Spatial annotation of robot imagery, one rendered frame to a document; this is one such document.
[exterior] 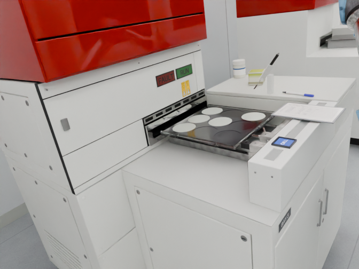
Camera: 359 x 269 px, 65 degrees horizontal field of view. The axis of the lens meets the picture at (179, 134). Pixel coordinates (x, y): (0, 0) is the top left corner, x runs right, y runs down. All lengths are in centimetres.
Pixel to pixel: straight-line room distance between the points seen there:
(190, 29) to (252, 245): 90
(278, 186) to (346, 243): 125
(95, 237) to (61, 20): 78
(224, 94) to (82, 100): 72
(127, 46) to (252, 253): 79
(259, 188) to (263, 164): 8
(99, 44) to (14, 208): 194
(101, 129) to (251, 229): 61
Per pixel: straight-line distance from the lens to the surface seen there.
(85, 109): 102
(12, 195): 265
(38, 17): 90
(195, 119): 129
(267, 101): 134
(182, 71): 134
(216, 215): 90
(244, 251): 92
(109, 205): 118
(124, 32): 105
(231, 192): 92
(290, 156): 82
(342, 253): 194
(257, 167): 79
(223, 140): 106
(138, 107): 116
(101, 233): 121
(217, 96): 146
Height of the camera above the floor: 136
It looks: 23 degrees down
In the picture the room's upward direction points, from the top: 8 degrees counter-clockwise
